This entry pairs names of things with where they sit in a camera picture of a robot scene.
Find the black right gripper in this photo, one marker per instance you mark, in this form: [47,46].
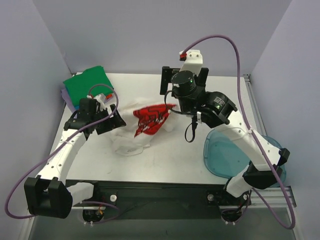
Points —
[164,80]

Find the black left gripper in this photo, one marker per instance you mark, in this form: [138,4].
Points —
[105,122]

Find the white t-shirt red print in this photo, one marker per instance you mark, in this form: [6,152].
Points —
[144,118]

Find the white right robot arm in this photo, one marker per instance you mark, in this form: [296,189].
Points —
[218,112]

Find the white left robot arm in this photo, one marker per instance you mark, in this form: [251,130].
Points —
[47,194]

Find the teal plastic bin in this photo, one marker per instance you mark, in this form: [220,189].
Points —
[222,157]

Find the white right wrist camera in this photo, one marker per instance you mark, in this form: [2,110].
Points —
[192,61]

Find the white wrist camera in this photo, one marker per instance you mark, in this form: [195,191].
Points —
[100,97]
[192,61]

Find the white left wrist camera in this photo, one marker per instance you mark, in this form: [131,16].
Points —
[100,97]

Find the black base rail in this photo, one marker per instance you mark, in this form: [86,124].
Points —
[121,200]

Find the aluminium frame rail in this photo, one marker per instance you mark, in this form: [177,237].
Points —
[284,193]

